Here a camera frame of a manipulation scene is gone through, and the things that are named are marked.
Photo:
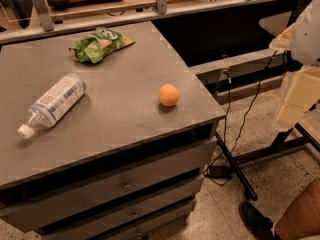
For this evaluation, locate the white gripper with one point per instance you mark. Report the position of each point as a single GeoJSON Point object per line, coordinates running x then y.
{"type": "Point", "coordinates": [308, 37]}

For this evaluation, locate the orange fruit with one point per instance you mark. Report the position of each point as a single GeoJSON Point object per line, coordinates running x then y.
{"type": "Point", "coordinates": [168, 95]}

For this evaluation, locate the green rice chip bag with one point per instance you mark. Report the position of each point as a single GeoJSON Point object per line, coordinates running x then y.
{"type": "Point", "coordinates": [95, 46]}

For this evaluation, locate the black power adapter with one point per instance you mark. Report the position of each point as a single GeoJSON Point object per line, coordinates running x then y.
{"type": "Point", "coordinates": [221, 172]}

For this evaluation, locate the person's bare leg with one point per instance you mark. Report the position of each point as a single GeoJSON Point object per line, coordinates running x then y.
{"type": "Point", "coordinates": [302, 217]}

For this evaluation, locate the black shoe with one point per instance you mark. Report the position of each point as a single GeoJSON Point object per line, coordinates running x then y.
{"type": "Point", "coordinates": [259, 225]}

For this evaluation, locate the grey drawer cabinet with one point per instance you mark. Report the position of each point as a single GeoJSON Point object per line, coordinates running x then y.
{"type": "Point", "coordinates": [119, 163]}

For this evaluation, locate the clear plastic water bottle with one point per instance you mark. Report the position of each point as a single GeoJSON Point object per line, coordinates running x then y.
{"type": "Point", "coordinates": [47, 110]}

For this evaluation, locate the black table frame leg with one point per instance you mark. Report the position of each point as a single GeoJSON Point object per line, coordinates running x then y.
{"type": "Point", "coordinates": [295, 137]}

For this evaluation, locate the metal railing frame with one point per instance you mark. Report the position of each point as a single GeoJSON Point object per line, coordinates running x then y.
{"type": "Point", "coordinates": [58, 17]}

